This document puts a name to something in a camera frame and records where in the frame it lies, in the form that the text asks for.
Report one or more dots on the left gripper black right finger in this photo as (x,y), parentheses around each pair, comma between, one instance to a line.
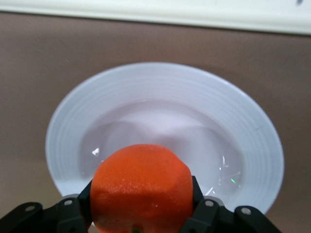
(209,218)

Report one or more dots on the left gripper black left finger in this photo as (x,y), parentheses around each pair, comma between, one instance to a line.
(70,216)

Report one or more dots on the orange mandarin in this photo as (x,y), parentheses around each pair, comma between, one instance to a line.
(142,189)

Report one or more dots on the white round plate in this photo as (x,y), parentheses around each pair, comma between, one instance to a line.
(165,102)

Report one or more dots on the brown table cover mat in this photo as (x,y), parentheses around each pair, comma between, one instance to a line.
(24,72)

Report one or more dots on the cream tray with bear print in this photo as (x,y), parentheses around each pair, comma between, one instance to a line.
(145,12)

